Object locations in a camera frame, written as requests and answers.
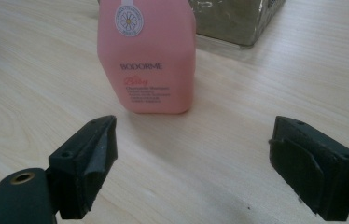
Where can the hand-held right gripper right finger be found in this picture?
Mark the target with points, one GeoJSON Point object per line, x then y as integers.
{"type": "Point", "coordinates": [315, 174]}

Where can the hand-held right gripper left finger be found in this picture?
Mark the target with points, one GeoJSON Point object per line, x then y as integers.
{"type": "Point", "coordinates": [79, 168]}

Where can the pink shampoo bottle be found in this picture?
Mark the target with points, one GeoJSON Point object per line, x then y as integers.
{"type": "Point", "coordinates": [146, 54]}

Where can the olive green box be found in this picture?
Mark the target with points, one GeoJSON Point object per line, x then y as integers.
{"type": "Point", "coordinates": [234, 20]}

